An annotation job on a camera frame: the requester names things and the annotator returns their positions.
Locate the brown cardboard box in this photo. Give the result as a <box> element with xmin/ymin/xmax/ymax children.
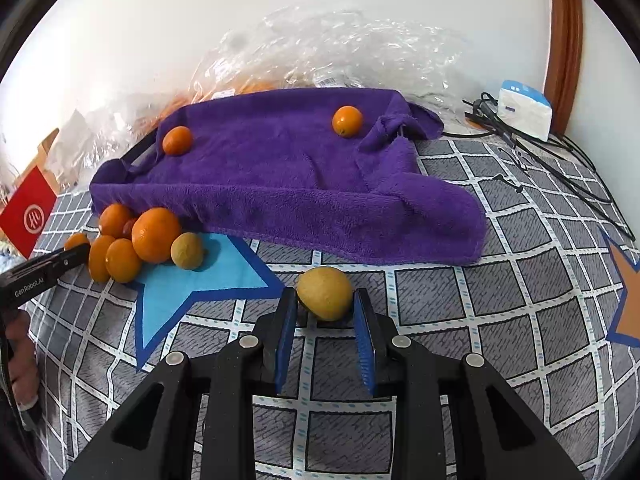
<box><xmin>37</xmin><ymin>127</ymin><xmax>61</xmax><ymax>162</ymax></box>

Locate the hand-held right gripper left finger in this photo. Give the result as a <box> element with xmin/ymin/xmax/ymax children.
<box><xmin>62</xmin><ymin>287</ymin><xmax>301</xmax><ymax>480</ymax></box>

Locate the wooden door frame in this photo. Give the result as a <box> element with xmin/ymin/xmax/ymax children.
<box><xmin>542</xmin><ymin>0</ymin><xmax>586</xmax><ymax>133</ymax></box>

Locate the purple towel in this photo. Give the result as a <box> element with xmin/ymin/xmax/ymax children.
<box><xmin>90</xmin><ymin>87</ymin><xmax>488</xmax><ymax>266</ymax></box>

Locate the large orange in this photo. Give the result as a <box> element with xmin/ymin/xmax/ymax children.
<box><xmin>131</xmin><ymin>207</ymin><xmax>183</xmax><ymax>264</ymax></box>

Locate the crumpled clear plastic bag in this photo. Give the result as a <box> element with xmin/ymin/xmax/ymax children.
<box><xmin>390</xmin><ymin>20</ymin><xmax>481</xmax><ymax>121</ymax></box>

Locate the oval small orange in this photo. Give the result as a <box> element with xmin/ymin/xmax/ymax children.
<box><xmin>88</xmin><ymin>235</ymin><xmax>117</xmax><ymax>283</ymax></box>

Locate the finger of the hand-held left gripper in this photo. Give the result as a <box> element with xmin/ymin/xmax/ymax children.
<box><xmin>52</xmin><ymin>244</ymin><xmax>92</xmax><ymax>281</ymax></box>

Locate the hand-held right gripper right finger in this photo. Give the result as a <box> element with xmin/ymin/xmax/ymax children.
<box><xmin>352</xmin><ymin>287</ymin><xmax>586</xmax><ymax>480</ymax></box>

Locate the blue white tissue pack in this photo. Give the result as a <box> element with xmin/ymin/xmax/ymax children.
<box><xmin>497</xmin><ymin>80</ymin><xmax>553</xmax><ymax>142</ymax></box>

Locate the red box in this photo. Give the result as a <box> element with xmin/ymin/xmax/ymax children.
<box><xmin>0</xmin><ymin>166</ymin><xmax>58</xmax><ymax>258</ymax></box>

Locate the person's left hand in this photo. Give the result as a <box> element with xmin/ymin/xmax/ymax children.
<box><xmin>6</xmin><ymin>310</ymin><xmax>40</xmax><ymax>407</ymax></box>

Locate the yellow-green round fruit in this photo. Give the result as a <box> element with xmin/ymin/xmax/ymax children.
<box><xmin>170</xmin><ymin>232</ymin><xmax>205</xmax><ymax>271</ymax></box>

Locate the yellow round fruit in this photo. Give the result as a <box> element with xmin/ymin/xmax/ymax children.
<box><xmin>296</xmin><ymin>266</ymin><xmax>354</xmax><ymax>322</ymax></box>

